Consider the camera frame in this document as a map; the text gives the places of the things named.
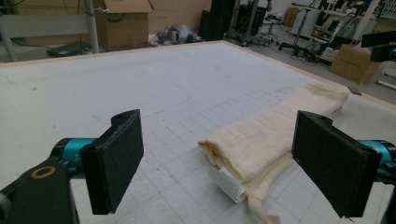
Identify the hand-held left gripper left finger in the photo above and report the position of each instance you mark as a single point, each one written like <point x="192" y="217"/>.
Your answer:
<point x="115" y="161"/>

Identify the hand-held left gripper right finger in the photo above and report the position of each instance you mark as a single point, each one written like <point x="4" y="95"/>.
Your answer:
<point x="333" y="161"/>

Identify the cream knitted garment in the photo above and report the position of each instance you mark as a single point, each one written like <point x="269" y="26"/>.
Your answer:
<point x="267" y="140"/>

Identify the small cardboard box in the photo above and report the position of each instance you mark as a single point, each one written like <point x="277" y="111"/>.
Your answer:
<point x="353" y="63"/>

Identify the white metal rack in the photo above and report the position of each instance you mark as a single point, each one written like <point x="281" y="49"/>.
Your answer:
<point x="339" y="20"/>

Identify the rolling stand base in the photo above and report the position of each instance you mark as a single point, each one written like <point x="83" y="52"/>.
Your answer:
<point x="292" y="46"/>

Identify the white garment tag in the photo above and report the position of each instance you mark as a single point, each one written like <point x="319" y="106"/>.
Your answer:
<point x="229" y="183"/>

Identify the black flat case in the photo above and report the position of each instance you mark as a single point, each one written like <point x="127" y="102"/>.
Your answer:
<point x="69" y="49"/>

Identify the large open cardboard box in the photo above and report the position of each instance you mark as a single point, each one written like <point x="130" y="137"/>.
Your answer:
<point x="124" y="23"/>

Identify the grey robot parts heap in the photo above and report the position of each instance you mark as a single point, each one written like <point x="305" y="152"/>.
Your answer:
<point x="179" y="34"/>

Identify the black cabinet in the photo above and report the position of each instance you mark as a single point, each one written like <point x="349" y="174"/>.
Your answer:
<point x="218" y="19"/>

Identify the grey metal frame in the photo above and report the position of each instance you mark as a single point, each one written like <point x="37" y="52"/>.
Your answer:
<point x="46" y="26"/>

